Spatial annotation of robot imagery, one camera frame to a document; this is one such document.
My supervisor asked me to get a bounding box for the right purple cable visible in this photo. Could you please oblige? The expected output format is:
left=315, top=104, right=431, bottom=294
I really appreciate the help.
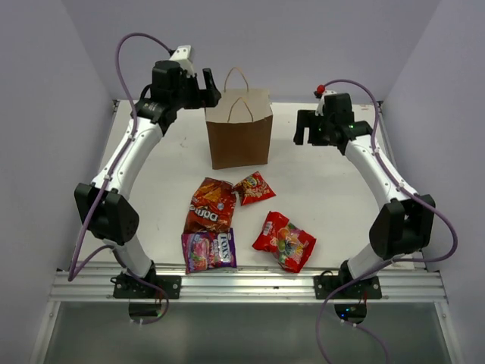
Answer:
left=316, top=78, right=458, bottom=364

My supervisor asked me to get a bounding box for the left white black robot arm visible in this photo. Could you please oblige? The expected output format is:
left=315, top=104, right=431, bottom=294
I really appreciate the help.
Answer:
left=74, top=60, right=221, bottom=298

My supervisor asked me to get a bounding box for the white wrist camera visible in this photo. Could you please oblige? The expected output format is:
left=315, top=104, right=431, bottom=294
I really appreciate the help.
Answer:
left=169, top=45, right=196, bottom=77
left=314, top=85, right=336, bottom=116

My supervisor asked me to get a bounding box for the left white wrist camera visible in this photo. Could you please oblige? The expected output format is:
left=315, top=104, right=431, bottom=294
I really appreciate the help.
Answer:
left=169, top=45, right=196, bottom=77

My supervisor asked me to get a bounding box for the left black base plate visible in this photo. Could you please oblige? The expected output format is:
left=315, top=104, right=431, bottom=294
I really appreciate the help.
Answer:
left=110, top=271, right=182, bottom=300

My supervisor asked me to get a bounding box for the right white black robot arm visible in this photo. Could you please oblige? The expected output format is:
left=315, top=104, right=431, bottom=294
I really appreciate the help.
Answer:
left=293, top=89, right=436, bottom=298

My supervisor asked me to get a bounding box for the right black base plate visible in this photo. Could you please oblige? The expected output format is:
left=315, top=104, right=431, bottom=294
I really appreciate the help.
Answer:
left=313, top=270, right=383, bottom=300

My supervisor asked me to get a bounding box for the purple cable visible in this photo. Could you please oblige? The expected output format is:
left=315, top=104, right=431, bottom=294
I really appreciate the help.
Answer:
left=67, top=32, right=175, bottom=325
left=316, top=78, right=458, bottom=364

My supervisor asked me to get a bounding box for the small red popcorn snack bag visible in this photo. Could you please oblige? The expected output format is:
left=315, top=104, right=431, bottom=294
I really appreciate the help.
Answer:
left=234, top=171, right=276, bottom=206

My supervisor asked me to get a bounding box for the brown paper bag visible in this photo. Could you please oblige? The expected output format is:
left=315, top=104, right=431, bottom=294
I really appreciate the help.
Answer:
left=205, top=78, right=273, bottom=170

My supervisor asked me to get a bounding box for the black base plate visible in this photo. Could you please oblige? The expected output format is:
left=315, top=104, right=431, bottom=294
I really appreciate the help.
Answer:
left=110, top=271, right=182, bottom=300
left=313, top=270, right=383, bottom=300

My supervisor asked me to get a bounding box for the red Doritos chip bag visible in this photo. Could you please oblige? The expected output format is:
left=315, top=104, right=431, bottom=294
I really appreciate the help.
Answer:
left=183, top=177, right=236, bottom=234

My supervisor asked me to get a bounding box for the purple Fox's candy bag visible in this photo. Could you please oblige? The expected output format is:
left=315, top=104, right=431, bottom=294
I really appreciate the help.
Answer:
left=181, top=228, right=237, bottom=274

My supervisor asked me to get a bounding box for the aluminium rail frame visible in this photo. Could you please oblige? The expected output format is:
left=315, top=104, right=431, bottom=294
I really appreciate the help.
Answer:
left=31, top=102, right=463, bottom=363

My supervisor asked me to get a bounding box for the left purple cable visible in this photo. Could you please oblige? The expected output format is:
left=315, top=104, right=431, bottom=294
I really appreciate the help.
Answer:
left=67, top=32, right=175, bottom=325

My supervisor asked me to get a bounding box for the red fruit candy bag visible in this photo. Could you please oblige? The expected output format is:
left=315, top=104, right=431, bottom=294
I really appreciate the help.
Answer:
left=252, top=212, right=317, bottom=273

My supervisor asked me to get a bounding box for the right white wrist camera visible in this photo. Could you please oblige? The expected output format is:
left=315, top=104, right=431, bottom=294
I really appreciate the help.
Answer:
left=314, top=85, right=336, bottom=116

